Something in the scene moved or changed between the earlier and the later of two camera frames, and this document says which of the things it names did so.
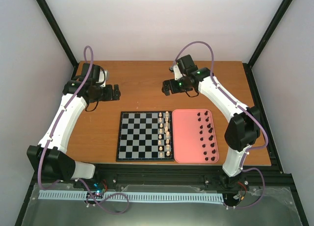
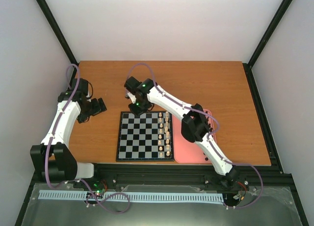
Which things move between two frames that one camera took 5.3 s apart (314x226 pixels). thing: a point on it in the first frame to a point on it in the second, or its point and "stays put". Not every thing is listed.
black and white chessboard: x=145 y=136 stays put
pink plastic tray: x=194 y=138 stays put
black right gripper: x=165 y=87 to x=136 y=112
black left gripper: x=110 y=95 to x=97 y=109
